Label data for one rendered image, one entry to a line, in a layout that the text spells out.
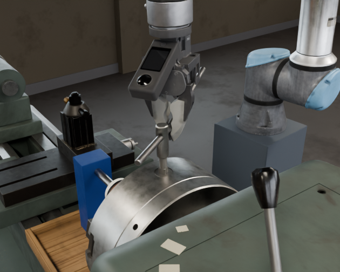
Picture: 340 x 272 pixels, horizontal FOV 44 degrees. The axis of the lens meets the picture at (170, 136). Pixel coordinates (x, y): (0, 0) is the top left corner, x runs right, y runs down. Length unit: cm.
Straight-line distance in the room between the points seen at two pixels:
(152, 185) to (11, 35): 391
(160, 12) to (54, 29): 409
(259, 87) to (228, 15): 535
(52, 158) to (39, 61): 338
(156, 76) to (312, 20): 53
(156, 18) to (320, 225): 40
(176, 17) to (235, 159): 68
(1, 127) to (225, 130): 93
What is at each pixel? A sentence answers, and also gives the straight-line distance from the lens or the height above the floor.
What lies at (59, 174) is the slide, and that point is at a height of 97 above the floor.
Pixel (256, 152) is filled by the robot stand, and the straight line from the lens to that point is 121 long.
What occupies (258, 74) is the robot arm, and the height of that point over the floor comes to 127.
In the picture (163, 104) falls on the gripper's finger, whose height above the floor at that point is 136.
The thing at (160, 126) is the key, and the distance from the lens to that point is 72.
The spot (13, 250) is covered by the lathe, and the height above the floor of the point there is 54.
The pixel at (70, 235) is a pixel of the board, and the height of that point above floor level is 88.
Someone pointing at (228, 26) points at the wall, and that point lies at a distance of 658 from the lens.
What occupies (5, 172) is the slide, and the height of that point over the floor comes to 97.
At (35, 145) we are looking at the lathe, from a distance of 178.
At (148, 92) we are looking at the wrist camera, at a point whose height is 142.
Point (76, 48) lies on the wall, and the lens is 492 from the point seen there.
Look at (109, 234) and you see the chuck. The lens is 75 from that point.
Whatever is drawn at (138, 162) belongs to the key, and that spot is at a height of 131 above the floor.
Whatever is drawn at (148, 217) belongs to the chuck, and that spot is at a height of 121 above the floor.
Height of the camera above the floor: 165
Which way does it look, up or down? 27 degrees down
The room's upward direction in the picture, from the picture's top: straight up
